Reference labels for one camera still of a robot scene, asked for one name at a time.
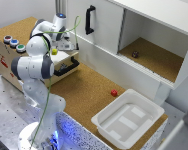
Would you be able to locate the white sliding door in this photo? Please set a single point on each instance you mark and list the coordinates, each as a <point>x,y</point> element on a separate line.
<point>105,23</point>

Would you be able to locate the green button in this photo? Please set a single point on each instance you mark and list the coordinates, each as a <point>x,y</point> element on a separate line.
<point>20,47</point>

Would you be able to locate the wooden drawer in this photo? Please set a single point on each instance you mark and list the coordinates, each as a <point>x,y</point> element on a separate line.
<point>64,57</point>

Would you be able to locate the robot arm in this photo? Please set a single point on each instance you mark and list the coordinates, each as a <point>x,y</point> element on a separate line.
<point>32,68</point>

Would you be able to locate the purple block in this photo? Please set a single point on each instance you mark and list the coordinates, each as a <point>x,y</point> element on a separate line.
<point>135,54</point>

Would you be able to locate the red button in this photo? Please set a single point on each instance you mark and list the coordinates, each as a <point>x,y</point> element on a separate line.
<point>7,39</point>

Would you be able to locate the yellow block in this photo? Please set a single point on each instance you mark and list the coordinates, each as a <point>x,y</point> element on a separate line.
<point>54,51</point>

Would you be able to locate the white cabinet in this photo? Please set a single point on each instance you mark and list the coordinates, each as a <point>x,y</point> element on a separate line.
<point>154,30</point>

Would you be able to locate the blue button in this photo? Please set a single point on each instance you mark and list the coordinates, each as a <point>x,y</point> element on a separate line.
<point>14,42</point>

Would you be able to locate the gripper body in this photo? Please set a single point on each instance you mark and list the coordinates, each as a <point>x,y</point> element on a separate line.
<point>66,43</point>

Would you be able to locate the white plastic box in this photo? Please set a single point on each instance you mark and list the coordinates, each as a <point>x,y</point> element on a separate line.
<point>127,120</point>

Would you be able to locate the pink block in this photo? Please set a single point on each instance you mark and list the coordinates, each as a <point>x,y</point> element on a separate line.
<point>114,92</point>

